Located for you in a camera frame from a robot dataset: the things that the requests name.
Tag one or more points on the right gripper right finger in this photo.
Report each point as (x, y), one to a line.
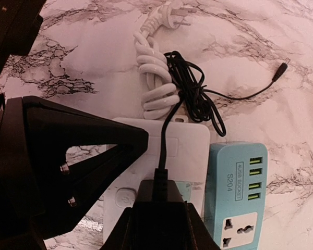
(199, 237)

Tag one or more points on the black power adapter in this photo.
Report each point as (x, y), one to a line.
(159, 189)

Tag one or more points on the white long power strip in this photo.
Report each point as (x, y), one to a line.
(187, 147)

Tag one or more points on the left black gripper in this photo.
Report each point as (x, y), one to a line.
(76, 155)

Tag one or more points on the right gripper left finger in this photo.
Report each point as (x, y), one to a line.
(123, 234)

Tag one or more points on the teal power strip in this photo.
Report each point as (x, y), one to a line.
(235, 194)

